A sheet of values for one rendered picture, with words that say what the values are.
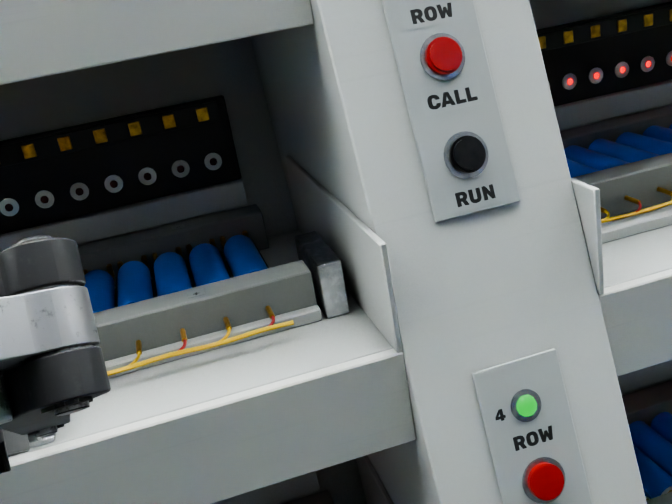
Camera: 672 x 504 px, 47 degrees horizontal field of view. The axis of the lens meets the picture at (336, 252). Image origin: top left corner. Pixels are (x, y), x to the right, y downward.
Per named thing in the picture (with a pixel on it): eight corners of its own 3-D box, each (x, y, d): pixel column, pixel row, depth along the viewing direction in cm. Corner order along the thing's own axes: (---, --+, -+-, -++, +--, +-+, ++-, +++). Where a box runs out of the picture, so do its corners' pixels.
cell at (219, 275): (223, 268, 45) (240, 309, 39) (192, 276, 45) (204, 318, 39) (216, 239, 44) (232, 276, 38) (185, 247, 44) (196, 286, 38)
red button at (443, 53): (467, 69, 33) (458, 32, 32) (432, 76, 32) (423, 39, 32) (458, 75, 33) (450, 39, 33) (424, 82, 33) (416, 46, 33)
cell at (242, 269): (257, 259, 45) (278, 299, 39) (227, 267, 45) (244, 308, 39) (251, 231, 45) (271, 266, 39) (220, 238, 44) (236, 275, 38)
